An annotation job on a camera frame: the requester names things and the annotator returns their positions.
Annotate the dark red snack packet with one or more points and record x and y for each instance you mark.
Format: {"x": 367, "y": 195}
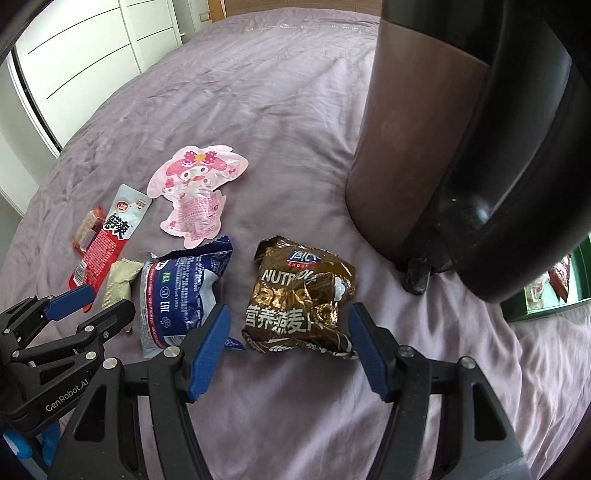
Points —
{"x": 559, "y": 277}

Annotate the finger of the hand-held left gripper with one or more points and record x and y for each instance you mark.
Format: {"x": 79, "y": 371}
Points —
{"x": 108, "y": 318}
{"x": 69, "y": 300}

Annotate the blue and white snack bag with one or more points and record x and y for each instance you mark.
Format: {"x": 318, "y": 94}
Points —
{"x": 180, "y": 286}

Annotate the small red clear-window packet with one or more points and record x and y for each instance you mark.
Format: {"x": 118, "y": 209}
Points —
{"x": 87, "y": 228}

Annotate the brown gold oatmeal packet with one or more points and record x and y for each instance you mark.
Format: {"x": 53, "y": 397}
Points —
{"x": 295, "y": 300}

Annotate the person's left hand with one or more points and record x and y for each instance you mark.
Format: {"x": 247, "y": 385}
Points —
{"x": 18, "y": 445}

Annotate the white wardrobe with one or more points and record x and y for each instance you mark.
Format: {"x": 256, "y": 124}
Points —
{"x": 69, "y": 46}

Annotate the small beige snack packet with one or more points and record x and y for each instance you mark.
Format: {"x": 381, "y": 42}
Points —
{"x": 121, "y": 281}

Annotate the clear candy packet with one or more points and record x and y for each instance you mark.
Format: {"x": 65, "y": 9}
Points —
{"x": 535, "y": 295}

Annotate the green tray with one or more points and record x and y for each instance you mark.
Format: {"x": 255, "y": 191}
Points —
{"x": 531, "y": 314}

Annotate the pink cartoon snack packet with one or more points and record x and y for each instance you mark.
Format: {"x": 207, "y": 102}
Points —
{"x": 194, "y": 184}

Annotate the red and white snack packet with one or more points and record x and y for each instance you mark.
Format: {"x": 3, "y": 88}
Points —
{"x": 108, "y": 240}

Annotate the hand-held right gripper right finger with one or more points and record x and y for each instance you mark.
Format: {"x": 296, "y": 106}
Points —
{"x": 367, "y": 355}

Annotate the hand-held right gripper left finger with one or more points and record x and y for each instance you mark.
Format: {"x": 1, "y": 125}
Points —
{"x": 210, "y": 355}

